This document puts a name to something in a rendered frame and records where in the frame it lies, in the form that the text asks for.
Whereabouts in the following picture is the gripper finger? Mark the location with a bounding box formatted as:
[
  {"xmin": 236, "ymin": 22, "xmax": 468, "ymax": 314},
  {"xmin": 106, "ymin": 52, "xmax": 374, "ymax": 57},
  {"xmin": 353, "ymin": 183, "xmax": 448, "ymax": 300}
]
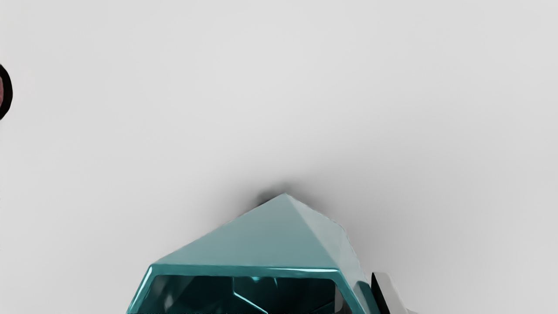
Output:
[{"xmin": 371, "ymin": 272, "xmax": 418, "ymax": 314}]

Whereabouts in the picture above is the teal faceted mug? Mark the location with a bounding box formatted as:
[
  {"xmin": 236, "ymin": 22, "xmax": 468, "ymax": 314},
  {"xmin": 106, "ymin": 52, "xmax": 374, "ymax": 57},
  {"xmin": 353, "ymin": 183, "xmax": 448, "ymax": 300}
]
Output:
[{"xmin": 126, "ymin": 193, "xmax": 381, "ymax": 314}]

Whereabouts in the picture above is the black round object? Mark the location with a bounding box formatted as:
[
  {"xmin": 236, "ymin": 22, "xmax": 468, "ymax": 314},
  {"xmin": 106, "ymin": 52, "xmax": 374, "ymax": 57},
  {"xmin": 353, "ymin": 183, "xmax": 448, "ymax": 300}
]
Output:
[{"xmin": 0, "ymin": 64, "xmax": 14, "ymax": 121}]

